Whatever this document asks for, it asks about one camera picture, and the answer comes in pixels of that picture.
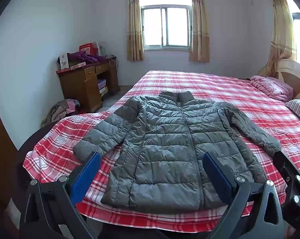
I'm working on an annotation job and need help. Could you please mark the bed with red plaid sheet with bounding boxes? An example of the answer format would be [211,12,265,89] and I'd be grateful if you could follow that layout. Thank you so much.
[23,70,300,227]

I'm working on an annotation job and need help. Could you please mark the grey puffer jacket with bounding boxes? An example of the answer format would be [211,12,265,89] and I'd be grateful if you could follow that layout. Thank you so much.
[72,91,282,215]

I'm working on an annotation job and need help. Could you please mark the dark wooden footboard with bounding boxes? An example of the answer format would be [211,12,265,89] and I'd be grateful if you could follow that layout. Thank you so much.
[12,123,58,187]

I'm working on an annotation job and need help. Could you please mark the red patterned flat box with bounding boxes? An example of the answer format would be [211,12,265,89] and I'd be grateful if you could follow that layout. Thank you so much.
[57,62,87,73]

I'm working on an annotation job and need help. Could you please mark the wooden desk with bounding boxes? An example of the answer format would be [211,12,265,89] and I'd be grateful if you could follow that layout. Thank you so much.
[56,58,120,113]

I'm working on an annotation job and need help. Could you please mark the pile of clothes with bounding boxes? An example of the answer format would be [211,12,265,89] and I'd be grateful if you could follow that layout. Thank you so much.
[41,99,80,127]

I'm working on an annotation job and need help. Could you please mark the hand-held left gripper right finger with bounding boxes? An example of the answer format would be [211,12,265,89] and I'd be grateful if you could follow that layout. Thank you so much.
[202,152,285,239]

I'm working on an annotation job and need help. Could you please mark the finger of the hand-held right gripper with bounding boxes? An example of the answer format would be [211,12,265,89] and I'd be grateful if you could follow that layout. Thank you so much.
[273,150,300,205]

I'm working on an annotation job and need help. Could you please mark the white box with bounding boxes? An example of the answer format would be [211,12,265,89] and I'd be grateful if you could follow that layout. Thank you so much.
[59,53,70,70]

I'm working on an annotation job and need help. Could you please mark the purple clothes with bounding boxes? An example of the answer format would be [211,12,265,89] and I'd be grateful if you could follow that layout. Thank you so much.
[67,50,104,65]

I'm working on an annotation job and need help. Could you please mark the yellow curtain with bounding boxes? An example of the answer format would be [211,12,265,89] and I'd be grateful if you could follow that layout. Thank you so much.
[189,0,210,63]
[258,0,297,77]
[126,0,144,61]

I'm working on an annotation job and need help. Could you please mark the wooden headboard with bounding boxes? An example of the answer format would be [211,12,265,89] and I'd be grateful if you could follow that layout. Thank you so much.
[257,58,300,102]

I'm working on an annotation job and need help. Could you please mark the pink folded quilt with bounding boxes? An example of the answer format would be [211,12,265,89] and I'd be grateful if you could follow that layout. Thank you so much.
[250,75,293,102]

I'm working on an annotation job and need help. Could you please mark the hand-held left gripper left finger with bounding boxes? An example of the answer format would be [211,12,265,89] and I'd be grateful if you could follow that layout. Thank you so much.
[19,151,102,239]

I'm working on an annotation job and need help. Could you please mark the sliding window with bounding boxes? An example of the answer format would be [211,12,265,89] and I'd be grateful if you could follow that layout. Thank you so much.
[139,0,193,51]

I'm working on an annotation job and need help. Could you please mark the brown wooden door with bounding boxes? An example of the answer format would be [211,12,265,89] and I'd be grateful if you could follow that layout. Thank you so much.
[0,87,19,205]

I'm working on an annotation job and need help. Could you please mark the stack of books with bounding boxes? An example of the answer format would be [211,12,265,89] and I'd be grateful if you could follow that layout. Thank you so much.
[97,79,108,97]

